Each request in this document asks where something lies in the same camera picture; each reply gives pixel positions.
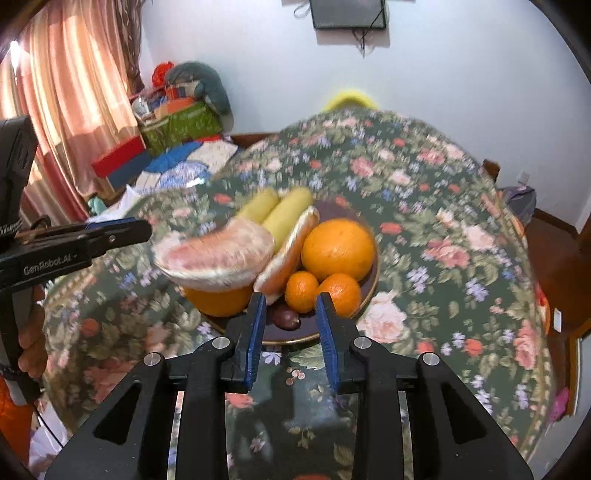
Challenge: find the large orange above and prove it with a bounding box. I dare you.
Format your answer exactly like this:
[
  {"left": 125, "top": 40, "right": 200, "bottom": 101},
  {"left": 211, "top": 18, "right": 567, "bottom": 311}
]
[
  {"left": 301, "top": 218, "right": 376, "bottom": 281},
  {"left": 183, "top": 286, "right": 252, "bottom": 318}
]

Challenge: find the dark red grape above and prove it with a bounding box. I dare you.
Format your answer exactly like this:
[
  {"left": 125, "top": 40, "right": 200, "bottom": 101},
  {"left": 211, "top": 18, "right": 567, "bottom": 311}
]
[{"left": 270, "top": 304, "right": 301, "bottom": 331}]

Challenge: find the small mandarin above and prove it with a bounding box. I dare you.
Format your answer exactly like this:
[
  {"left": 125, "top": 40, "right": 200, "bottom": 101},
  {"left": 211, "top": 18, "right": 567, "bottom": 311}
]
[
  {"left": 284, "top": 271, "right": 318, "bottom": 314},
  {"left": 317, "top": 273, "right": 362, "bottom": 318}
]

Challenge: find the pomelo segment with rind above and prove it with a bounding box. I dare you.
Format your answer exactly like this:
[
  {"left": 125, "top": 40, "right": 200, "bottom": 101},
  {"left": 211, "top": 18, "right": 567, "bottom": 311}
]
[{"left": 153, "top": 217, "right": 274, "bottom": 292}]

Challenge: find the peeled pomelo segment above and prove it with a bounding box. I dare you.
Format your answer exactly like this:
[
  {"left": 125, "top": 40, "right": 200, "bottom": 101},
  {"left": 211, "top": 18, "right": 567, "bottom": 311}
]
[{"left": 253, "top": 206, "right": 320, "bottom": 305}]

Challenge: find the left hand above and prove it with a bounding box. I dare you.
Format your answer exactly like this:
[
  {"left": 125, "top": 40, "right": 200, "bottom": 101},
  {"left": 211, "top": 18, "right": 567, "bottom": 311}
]
[{"left": 18, "top": 286, "right": 48, "bottom": 380}]

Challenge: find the white sheet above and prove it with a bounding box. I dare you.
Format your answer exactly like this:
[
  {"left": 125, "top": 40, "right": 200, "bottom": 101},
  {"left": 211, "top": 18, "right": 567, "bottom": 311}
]
[{"left": 86, "top": 185, "right": 142, "bottom": 223}]

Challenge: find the red gift box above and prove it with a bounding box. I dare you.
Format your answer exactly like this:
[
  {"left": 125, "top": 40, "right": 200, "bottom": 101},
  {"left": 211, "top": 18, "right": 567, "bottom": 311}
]
[{"left": 91, "top": 136, "right": 145, "bottom": 178}]

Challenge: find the pink orange curtain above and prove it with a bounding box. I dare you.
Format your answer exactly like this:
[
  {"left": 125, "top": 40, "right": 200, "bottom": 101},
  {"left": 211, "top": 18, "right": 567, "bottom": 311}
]
[{"left": 1, "top": 1, "right": 143, "bottom": 225}]

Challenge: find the floral green quilt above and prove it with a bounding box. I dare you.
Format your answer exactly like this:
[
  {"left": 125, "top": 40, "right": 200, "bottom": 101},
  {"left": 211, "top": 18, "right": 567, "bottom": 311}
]
[{"left": 44, "top": 110, "right": 554, "bottom": 479}]

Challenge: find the red plastic bag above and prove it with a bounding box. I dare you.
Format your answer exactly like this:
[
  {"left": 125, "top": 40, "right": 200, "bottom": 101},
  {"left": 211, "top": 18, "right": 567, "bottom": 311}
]
[{"left": 151, "top": 61, "right": 174, "bottom": 88}]

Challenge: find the blue patchwork blanket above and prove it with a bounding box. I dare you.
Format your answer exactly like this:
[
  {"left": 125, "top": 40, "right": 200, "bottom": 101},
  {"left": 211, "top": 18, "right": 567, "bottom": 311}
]
[{"left": 108, "top": 138, "right": 240, "bottom": 192}]

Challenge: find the green fabric storage box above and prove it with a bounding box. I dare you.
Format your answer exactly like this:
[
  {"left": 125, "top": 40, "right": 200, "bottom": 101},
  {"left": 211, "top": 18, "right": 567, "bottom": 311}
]
[{"left": 139, "top": 101, "right": 223, "bottom": 157}]

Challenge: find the purple ceramic plate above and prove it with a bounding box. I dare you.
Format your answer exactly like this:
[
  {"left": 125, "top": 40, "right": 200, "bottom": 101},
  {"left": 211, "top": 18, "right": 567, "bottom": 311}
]
[{"left": 200, "top": 198, "right": 382, "bottom": 347}]

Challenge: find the grey plush toy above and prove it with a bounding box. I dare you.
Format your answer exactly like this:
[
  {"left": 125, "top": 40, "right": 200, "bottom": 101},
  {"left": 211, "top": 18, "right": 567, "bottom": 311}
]
[{"left": 164, "top": 61, "right": 231, "bottom": 116}]

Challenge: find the grey bag on floor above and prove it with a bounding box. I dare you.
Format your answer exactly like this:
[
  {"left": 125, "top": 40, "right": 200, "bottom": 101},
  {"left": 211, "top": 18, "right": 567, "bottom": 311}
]
[{"left": 501, "top": 185, "right": 537, "bottom": 227}]

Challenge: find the yellow foam tube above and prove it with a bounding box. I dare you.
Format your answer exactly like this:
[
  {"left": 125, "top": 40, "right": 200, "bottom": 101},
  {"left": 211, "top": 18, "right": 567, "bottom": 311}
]
[{"left": 324, "top": 89, "right": 379, "bottom": 112}]

